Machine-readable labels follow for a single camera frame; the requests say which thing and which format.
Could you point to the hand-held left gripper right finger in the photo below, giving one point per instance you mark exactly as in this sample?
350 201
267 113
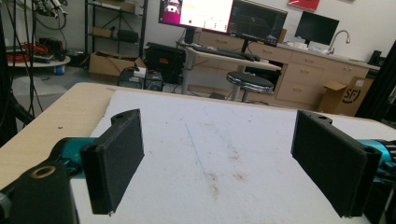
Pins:
333 161

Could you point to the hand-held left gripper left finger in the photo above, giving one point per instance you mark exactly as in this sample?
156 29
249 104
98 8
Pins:
115 161

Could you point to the brown cardboard box with print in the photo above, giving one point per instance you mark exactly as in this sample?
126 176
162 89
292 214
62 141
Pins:
345 95

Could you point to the black device with white box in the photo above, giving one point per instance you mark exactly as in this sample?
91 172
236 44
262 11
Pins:
140 79

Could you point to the wooden cabinet with drawers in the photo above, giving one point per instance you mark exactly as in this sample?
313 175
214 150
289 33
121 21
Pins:
308 74

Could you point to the open brown cardboard box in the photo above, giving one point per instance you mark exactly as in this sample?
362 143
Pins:
109 65

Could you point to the white foam mat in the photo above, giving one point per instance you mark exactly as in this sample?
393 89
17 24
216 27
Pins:
218 161

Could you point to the black equipment case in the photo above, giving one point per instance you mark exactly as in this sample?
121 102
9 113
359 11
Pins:
165 60

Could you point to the round black stool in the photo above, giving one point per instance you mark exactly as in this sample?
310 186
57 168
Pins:
250 82

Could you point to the chrome faucet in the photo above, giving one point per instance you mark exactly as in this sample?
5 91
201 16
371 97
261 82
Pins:
337 39

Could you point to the round white table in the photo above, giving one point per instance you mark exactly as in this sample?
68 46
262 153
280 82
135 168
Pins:
37 62

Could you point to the black metal stand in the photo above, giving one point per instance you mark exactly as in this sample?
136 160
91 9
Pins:
7 93

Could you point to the black metal shelf rack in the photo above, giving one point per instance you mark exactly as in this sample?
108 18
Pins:
115 28

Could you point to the small black monitor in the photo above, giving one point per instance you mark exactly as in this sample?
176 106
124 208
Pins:
316 28

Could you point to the wooden desk with metal legs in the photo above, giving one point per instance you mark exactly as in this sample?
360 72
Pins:
224 60

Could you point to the black keyboard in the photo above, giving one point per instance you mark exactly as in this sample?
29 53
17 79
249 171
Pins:
227 53

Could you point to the dark monitor with graph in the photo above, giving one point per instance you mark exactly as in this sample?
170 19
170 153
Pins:
257 23

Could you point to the red poster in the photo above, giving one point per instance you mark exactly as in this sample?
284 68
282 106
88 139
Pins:
303 4

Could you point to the large monitor with bright screen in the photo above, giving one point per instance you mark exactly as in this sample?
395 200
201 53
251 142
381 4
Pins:
196 14

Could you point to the black metal frame post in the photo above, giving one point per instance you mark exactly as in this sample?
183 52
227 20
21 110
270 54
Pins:
378 87

